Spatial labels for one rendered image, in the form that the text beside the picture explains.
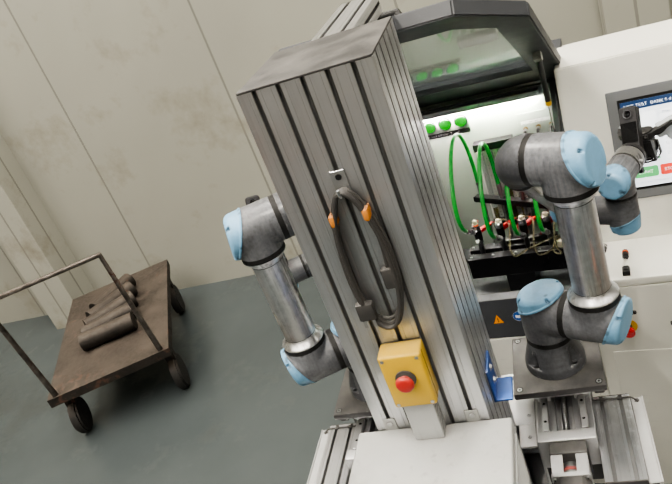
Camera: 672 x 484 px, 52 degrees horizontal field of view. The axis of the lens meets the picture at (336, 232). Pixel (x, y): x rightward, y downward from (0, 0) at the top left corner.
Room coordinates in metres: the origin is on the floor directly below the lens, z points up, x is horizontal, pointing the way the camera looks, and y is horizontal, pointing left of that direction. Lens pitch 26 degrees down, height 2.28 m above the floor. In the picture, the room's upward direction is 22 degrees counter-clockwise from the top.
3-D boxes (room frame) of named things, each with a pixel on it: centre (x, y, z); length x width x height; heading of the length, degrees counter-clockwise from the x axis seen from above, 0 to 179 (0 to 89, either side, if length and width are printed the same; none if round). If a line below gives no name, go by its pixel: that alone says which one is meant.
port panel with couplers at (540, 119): (2.24, -0.80, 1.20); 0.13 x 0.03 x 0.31; 62
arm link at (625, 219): (1.48, -0.68, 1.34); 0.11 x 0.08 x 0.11; 43
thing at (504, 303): (1.90, -0.36, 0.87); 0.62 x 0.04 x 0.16; 62
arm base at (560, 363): (1.39, -0.41, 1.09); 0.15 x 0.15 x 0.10
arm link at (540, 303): (1.38, -0.41, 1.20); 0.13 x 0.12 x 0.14; 43
